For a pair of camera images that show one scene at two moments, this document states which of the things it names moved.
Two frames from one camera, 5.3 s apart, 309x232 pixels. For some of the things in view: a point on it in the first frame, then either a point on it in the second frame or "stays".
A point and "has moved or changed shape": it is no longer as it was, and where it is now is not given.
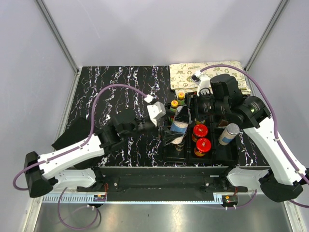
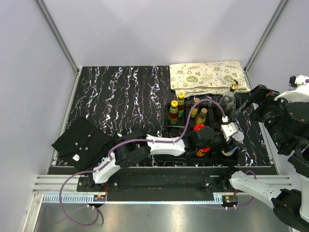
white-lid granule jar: (179, 127) to (230, 152)
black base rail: (156, 184) stays
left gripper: (158, 128) to (230, 144)
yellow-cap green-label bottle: (181, 98) has moved or changed shape
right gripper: (201, 116) to (263, 96)
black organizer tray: (191, 137) stays
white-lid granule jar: (229, 134) has moved or changed shape
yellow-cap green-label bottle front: (174, 104) has moved or changed shape
